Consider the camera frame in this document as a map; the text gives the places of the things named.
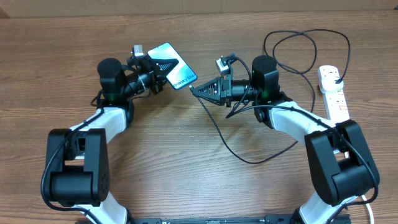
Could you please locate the smartphone with blue screen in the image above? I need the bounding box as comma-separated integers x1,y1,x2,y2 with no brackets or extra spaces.
147,42,198,90

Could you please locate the black USB charger cable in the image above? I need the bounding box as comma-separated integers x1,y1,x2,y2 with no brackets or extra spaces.
188,29,351,165

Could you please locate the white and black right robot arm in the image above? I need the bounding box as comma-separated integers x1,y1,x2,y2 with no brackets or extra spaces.
190,55,380,223

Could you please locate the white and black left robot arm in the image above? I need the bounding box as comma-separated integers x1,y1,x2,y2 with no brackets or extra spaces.
40,55,181,223

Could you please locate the white charger plug adapter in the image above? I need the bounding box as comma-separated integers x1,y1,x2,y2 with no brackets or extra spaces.
319,77,344,94

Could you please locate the white power strip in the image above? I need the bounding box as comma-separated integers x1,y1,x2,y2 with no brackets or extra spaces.
317,65,349,123

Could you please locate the white power strip cord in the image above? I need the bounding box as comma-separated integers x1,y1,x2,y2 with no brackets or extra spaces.
343,151,375,224

